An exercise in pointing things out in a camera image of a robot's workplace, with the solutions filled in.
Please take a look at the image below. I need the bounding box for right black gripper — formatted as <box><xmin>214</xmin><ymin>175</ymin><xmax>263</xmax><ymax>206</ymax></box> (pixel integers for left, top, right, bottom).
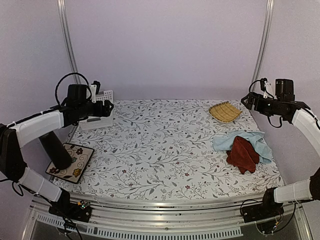
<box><xmin>242</xmin><ymin>91</ymin><xmax>284</xmax><ymax>117</ymax></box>

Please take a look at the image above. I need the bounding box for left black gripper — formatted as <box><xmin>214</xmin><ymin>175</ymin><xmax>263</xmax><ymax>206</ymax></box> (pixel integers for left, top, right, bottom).
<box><xmin>77</xmin><ymin>99</ymin><xmax>114</xmax><ymax>119</ymax></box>

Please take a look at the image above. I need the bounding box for dark red towel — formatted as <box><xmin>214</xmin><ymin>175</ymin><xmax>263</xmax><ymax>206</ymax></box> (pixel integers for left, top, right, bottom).
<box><xmin>226</xmin><ymin>136</ymin><xmax>260</xmax><ymax>175</ymax></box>

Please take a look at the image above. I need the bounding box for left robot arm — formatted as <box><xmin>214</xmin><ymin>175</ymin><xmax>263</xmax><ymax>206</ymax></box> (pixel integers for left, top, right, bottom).
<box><xmin>0</xmin><ymin>83</ymin><xmax>114</xmax><ymax>217</ymax></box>

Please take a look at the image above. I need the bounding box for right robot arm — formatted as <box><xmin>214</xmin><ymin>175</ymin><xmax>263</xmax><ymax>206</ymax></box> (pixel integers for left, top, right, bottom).
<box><xmin>240</xmin><ymin>78</ymin><xmax>320</xmax><ymax>218</ymax></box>

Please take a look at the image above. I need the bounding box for white perforated plastic basket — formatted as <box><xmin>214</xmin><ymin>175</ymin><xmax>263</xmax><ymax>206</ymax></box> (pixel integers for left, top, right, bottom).
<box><xmin>79</xmin><ymin>90</ymin><xmax>114</xmax><ymax>131</ymax></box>

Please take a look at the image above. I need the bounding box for woven bamboo tray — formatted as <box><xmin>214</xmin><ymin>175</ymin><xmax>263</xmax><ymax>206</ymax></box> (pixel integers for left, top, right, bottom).
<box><xmin>208</xmin><ymin>101</ymin><xmax>242</xmax><ymax>124</ymax></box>

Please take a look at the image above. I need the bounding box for light blue towel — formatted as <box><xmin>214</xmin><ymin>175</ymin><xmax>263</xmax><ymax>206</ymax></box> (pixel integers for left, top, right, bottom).
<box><xmin>212</xmin><ymin>130</ymin><xmax>273</xmax><ymax>164</ymax></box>

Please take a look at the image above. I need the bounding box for floral square ceramic plate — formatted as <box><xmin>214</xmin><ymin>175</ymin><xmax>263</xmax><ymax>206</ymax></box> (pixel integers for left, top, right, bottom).
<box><xmin>45</xmin><ymin>142</ymin><xmax>95</xmax><ymax>184</ymax></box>

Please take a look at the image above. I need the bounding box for floral patterned table mat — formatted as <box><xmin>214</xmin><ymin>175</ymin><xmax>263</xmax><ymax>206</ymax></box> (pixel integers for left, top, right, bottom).
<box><xmin>53</xmin><ymin>99</ymin><xmax>284</xmax><ymax>201</ymax></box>

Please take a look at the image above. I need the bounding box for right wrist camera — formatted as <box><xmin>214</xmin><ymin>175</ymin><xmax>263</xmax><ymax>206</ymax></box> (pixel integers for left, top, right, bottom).
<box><xmin>260</xmin><ymin>78</ymin><xmax>274</xmax><ymax>99</ymax></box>

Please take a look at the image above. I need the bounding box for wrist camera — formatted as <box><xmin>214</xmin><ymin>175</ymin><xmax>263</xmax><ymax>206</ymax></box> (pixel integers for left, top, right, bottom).
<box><xmin>89</xmin><ymin>80</ymin><xmax>101</xmax><ymax>103</ymax></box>
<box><xmin>260</xmin><ymin>78</ymin><xmax>274</xmax><ymax>99</ymax></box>

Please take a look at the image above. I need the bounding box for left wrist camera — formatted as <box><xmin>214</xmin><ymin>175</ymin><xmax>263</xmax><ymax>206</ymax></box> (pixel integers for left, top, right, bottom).
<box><xmin>89</xmin><ymin>80</ymin><xmax>101</xmax><ymax>103</ymax></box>

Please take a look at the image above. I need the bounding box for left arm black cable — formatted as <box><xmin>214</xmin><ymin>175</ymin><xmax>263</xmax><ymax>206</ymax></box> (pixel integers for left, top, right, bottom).
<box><xmin>54</xmin><ymin>72</ymin><xmax>91</xmax><ymax>104</ymax></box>

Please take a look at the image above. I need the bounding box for right aluminium frame post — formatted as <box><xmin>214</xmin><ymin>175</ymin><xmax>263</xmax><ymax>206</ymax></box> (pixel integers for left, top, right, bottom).
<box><xmin>251</xmin><ymin>0</ymin><xmax>275</xmax><ymax>83</ymax></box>

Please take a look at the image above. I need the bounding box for aluminium frame post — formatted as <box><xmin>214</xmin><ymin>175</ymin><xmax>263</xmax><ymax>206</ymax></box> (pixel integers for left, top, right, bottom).
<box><xmin>57</xmin><ymin>0</ymin><xmax>78</xmax><ymax>72</ymax></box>
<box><xmin>251</xmin><ymin>0</ymin><xmax>275</xmax><ymax>83</ymax></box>

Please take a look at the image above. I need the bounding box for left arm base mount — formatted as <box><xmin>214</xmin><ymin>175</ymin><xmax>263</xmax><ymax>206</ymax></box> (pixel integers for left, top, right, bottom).
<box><xmin>48</xmin><ymin>200</ymin><xmax>93</xmax><ymax>223</ymax></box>

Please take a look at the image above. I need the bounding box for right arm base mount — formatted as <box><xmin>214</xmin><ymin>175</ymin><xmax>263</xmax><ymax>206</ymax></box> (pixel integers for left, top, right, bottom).
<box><xmin>239</xmin><ymin>199</ymin><xmax>284</xmax><ymax>223</ymax></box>

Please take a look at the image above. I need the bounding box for left aluminium frame post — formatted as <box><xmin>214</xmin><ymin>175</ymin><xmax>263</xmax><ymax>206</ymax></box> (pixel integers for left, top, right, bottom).
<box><xmin>57</xmin><ymin>0</ymin><xmax>78</xmax><ymax>72</ymax></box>

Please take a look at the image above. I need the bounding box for front aluminium rail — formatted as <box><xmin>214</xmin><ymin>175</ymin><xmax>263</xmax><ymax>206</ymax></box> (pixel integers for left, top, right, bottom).
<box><xmin>22</xmin><ymin>193</ymin><xmax>313</xmax><ymax>240</ymax></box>

